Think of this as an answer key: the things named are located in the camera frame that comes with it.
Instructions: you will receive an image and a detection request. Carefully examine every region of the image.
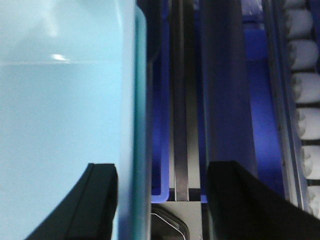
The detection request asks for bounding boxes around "white roller track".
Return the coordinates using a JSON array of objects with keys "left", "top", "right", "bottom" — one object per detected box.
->
[{"left": 278, "top": 0, "right": 320, "bottom": 217}]

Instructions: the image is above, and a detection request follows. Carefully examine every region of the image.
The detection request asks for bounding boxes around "dark blue bin upper right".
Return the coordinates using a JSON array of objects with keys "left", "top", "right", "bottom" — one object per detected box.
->
[{"left": 138, "top": 0, "right": 285, "bottom": 204}]

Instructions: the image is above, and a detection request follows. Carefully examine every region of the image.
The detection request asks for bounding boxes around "light blue plastic bin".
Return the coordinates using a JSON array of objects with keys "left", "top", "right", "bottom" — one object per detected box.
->
[{"left": 0, "top": 0, "right": 150, "bottom": 240}]

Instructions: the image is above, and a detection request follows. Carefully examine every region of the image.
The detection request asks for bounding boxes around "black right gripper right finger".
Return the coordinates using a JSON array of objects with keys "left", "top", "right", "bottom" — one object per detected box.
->
[{"left": 206, "top": 161, "right": 320, "bottom": 240}]

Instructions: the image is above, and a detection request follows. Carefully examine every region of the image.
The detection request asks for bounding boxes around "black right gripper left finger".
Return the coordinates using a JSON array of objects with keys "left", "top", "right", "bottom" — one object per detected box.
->
[{"left": 27, "top": 163, "right": 118, "bottom": 240}]

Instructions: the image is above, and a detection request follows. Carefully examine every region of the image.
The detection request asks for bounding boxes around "metal shelf divider rail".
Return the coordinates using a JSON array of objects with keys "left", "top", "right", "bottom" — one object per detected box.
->
[{"left": 170, "top": 0, "right": 200, "bottom": 202}]

